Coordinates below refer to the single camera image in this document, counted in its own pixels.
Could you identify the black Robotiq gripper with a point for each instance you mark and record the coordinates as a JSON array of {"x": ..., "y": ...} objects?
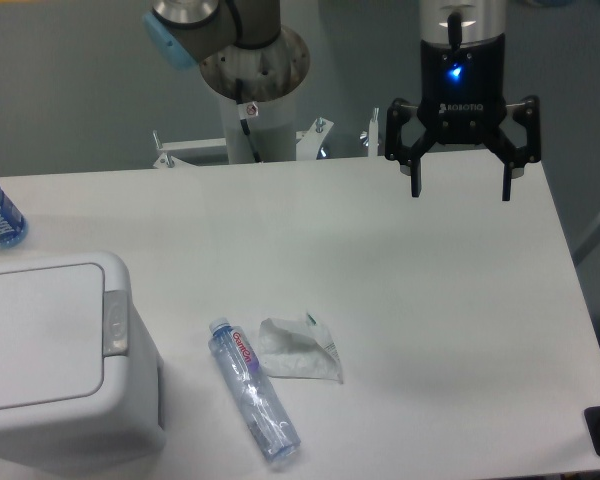
[{"x": 462, "y": 89}]

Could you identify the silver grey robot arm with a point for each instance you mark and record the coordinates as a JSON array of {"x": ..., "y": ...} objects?
[{"x": 253, "y": 62}]

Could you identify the white trash can lid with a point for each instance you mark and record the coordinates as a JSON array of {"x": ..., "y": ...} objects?
[{"x": 50, "y": 334}]

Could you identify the white trash can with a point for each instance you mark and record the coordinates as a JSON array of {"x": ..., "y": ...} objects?
[{"x": 121, "y": 421}]

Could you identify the crumpled white plastic wrapper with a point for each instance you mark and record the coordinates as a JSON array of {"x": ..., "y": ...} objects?
[{"x": 298, "y": 349}]

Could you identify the clear Ganten plastic bottle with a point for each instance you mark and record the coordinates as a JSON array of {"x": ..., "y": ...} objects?
[{"x": 252, "y": 391}]

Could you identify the grey lid push button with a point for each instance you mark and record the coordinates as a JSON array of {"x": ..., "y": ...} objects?
[{"x": 115, "y": 323}]

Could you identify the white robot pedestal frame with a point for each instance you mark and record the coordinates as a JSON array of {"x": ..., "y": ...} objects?
[{"x": 253, "y": 132}]

